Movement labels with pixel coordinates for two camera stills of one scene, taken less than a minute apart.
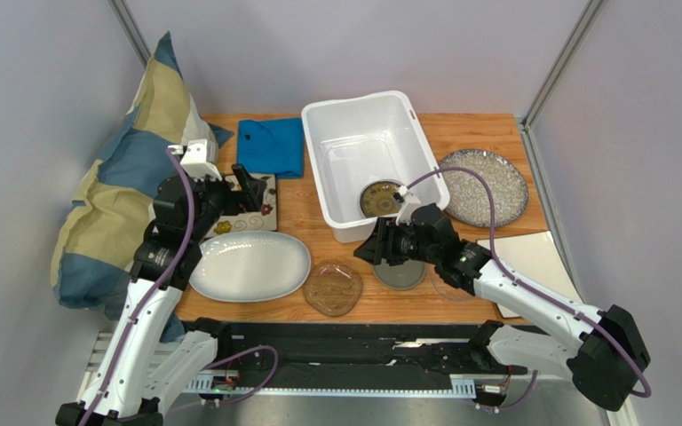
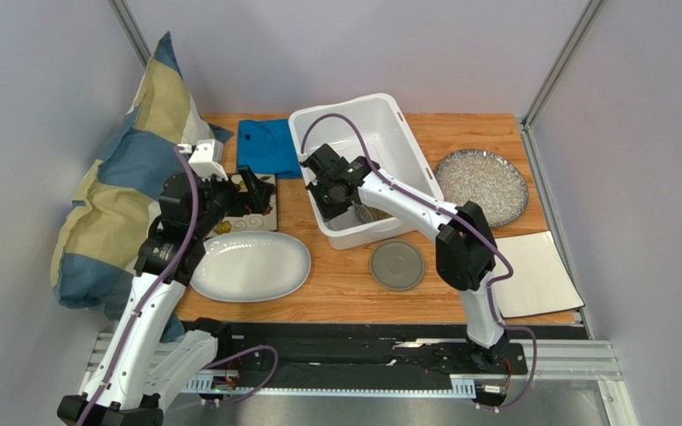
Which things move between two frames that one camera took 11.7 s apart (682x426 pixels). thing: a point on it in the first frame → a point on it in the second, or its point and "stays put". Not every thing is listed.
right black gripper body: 386,242 → 320,193
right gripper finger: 370,249 → 329,209
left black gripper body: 228,202 stays put
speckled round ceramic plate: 469,199 stays put
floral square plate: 264,220 stays put
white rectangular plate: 534,257 stays put
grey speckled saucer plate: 403,276 stays put
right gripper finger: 381,232 → 345,203
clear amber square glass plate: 333,287 → 357,215
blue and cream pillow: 91,262 stays put
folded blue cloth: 271,145 stays put
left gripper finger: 240,174 stays put
